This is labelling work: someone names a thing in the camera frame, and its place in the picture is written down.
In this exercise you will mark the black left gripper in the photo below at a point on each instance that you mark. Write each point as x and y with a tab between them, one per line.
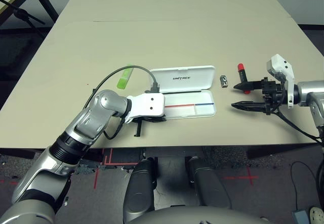
154	119

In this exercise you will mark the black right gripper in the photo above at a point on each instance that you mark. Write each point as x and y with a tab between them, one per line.
272	93

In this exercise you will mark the black marker with red cap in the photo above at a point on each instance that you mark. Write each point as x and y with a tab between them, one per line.
242	73

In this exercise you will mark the small silver metal clip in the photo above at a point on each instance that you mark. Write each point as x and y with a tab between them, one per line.
223	81

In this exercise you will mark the green highlighter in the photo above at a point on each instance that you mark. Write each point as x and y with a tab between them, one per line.
122	82

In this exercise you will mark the white hard pencil case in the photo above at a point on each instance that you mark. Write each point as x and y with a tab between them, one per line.
187	80

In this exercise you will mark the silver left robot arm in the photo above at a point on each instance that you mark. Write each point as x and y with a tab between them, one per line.
83	123

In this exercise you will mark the dark grey left robot leg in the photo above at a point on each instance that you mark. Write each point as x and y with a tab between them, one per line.
139	191

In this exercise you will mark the dark grey robot leg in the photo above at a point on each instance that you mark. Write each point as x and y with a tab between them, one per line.
139	191
207	183

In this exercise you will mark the red floor tape cross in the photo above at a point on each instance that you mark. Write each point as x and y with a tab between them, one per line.
249	176

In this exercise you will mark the dark grey right robot leg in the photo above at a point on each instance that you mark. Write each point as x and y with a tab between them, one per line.
207	183

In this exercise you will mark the grey robot torso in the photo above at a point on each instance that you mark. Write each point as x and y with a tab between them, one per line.
202	216

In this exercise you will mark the white perforated shoe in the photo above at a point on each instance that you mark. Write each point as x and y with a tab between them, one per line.
264	219
316	215

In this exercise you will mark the blue-grey foot pedal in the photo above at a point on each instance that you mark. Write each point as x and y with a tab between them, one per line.
301	217

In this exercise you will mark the black-framed side table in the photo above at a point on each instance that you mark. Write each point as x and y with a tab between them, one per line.
46	0

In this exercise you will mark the black tripod stand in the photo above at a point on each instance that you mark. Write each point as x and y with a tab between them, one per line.
21	13

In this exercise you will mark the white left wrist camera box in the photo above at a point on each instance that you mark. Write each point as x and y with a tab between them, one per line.
149	104

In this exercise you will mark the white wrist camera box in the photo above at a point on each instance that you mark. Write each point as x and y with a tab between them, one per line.
281	67
149	104

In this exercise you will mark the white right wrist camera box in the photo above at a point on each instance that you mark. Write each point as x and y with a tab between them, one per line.
281	67

